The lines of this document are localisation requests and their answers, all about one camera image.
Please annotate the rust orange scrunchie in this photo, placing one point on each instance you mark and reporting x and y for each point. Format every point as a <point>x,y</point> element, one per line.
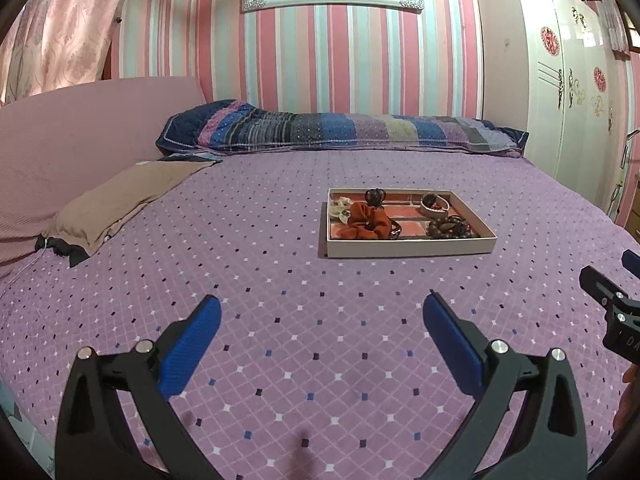
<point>367,220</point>

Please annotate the tan folded blanket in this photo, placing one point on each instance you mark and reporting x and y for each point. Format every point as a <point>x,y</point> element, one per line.
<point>115,200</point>

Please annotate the white tray with red lining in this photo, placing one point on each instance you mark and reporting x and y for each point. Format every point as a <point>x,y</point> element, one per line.
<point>400,249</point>

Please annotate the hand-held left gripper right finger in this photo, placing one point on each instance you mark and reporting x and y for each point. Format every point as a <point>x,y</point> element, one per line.
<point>452,345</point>

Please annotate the person's right hand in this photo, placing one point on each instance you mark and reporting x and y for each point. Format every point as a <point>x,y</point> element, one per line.
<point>629,400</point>

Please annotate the purple checked bedsheet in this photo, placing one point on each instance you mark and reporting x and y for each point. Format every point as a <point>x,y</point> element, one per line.
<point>250,270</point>

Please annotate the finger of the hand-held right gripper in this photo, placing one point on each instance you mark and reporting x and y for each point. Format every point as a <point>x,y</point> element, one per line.
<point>632,262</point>
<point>597,282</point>

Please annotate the striped patchwork pillow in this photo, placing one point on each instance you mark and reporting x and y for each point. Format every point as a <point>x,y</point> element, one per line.
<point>325,127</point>

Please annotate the black hair claw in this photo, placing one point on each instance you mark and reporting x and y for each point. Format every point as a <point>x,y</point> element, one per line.
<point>375,196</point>

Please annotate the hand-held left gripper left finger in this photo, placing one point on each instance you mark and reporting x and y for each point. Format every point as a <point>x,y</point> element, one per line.
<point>192,345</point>

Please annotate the white lace window curtain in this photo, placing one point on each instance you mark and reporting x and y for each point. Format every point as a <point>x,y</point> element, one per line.
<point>612,25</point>

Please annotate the cream satin scrunchie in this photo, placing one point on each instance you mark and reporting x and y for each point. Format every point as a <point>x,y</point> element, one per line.
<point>342,205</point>

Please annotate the pink padded headboard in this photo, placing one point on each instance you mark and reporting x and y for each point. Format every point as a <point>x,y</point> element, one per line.
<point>75,135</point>

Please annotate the white wardrobe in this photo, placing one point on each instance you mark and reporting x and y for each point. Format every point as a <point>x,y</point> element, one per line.
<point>550,60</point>

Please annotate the pink patterned curtain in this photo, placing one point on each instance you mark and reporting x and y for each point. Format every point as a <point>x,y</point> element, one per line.
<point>65,35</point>

